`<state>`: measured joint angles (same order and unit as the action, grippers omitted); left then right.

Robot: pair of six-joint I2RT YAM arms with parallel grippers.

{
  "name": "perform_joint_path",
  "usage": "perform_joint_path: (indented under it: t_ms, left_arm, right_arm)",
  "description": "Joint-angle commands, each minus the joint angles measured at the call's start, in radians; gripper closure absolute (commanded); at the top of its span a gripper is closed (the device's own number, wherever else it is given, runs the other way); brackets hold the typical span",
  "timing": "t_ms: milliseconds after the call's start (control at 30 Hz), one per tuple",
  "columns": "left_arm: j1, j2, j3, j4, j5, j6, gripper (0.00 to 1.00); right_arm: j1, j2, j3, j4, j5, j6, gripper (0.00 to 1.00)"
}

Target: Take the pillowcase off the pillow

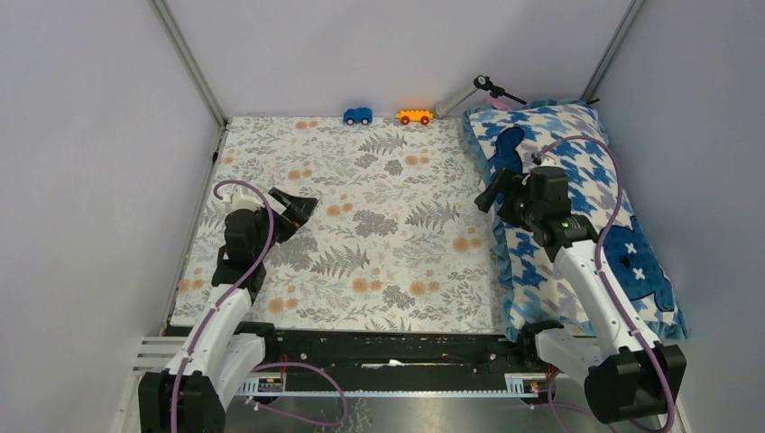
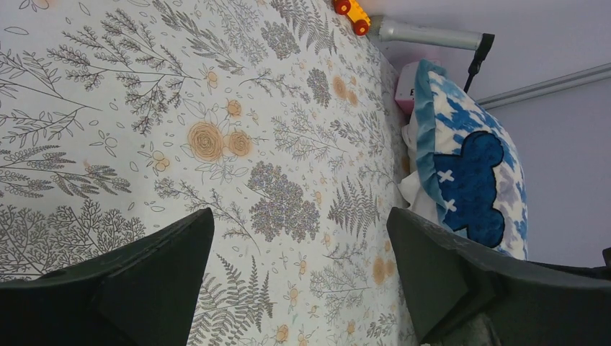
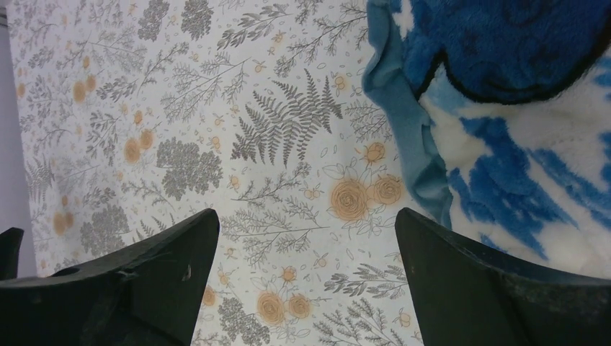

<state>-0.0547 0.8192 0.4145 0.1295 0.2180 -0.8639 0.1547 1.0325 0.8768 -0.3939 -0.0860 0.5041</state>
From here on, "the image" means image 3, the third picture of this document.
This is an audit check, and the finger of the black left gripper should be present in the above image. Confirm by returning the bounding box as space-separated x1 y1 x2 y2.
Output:
0 227 24 280

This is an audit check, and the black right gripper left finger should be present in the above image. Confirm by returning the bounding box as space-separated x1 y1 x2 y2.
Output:
1 209 220 345

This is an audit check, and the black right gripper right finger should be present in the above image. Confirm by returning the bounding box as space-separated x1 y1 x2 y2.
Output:
395 208 610 346

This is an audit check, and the blue white plush pillowcase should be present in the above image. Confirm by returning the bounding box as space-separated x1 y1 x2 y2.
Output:
362 1 610 278

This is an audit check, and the floral patterned table cloth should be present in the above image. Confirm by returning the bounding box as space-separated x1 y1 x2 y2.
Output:
1 1 423 345

